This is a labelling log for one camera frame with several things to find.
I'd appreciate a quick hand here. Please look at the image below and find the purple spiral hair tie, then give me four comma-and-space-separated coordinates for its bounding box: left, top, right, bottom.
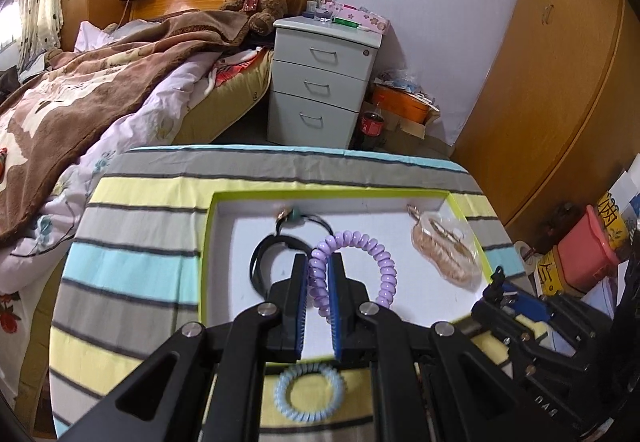
305, 229, 398, 323

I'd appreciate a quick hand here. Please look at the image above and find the black headband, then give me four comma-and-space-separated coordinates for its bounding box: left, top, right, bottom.
250, 234, 311, 299

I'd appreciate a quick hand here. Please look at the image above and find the black charm hair elastic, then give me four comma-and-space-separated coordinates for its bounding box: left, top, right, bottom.
274, 207, 334, 236

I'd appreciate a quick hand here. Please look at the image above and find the large translucent hair claw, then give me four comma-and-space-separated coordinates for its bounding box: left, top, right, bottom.
411, 211, 482, 289

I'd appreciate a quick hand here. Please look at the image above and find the light blue spiral hair tie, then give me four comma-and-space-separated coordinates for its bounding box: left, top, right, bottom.
272, 362, 347, 424

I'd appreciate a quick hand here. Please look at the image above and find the yellow tin box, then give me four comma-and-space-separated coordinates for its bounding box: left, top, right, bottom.
535, 246, 570, 295

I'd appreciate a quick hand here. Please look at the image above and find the white paper roll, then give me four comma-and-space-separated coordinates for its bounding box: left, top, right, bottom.
514, 240, 540, 271

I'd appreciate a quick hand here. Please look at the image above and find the green shallow tray box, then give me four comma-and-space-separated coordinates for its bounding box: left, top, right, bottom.
197, 188, 497, 373

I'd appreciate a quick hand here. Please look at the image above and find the pink plastic bucket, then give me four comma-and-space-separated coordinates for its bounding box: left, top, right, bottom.
558, 205, 620, 292

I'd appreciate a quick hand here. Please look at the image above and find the striped tablecloth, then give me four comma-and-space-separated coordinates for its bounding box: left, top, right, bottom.
49, 145, 524, 433

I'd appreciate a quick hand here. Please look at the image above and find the cola bottle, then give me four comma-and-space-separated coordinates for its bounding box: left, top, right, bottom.
360, 105, 385, 150

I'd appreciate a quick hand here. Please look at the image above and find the large wooden wardrobe right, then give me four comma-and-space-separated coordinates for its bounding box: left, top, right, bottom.
454, 0, 639, 252

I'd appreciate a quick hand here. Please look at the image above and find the orange storage bin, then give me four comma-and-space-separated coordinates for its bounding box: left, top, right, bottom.
371, 85, 434, 124

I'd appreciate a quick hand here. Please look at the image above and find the grey drawer nightstand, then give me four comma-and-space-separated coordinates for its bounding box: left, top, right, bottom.
267, 16, 382, 149

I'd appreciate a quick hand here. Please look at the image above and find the white floral duvet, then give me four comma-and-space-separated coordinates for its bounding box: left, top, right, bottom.
0, 20, 227, 373

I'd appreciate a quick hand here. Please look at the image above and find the pink floral box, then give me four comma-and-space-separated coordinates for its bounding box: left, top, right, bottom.
332, 4, 390, 35

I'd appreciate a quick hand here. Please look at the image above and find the brown fleece blanket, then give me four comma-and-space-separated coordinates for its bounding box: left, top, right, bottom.
1, 10, 248, 243

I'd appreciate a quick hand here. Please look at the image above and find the dotted curtain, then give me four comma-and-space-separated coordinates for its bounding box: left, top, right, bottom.
17, 0, 64, 70

